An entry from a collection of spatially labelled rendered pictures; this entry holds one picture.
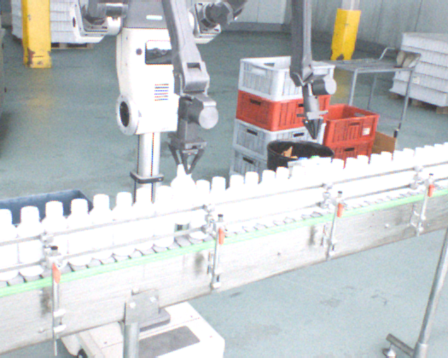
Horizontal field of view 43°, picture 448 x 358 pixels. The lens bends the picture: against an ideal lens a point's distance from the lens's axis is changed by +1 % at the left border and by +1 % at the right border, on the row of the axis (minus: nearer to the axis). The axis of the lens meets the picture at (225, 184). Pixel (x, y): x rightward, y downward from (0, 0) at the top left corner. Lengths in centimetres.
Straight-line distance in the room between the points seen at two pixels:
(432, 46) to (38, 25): 572
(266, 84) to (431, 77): 507
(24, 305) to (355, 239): 113
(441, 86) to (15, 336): 777
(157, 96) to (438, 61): 696
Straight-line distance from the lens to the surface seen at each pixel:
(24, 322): 148
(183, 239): 162
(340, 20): 1174
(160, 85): 208
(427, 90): 885
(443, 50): 872
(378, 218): 209
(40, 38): 914
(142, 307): 159
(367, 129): 493
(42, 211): 205
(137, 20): 209
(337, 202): 180
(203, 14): 218
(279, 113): 402
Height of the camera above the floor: 174
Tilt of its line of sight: 21 degrees down
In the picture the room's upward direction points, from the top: 6 degrees clockwise
